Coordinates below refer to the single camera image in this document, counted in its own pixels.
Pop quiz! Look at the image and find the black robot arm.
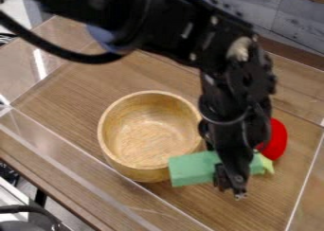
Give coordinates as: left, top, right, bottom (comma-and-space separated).
0, 0, 277, 198

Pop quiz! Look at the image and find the red plush tomato toy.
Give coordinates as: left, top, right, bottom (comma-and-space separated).
255, 116, 289, 175

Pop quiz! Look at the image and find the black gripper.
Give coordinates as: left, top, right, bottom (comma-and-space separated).
197, 97, 273, 201

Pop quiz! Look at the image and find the brown wooden bowl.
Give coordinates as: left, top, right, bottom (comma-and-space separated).
98, 90, 202, 183

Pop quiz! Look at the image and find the black cable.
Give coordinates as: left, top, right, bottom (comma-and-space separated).
0, 204, 61, 231

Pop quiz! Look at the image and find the black metal bracket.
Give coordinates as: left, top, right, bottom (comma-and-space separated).
28, 200, 74, 231

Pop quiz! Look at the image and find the green rectangular block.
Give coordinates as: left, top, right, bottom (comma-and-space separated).
169, 151, 267, 187

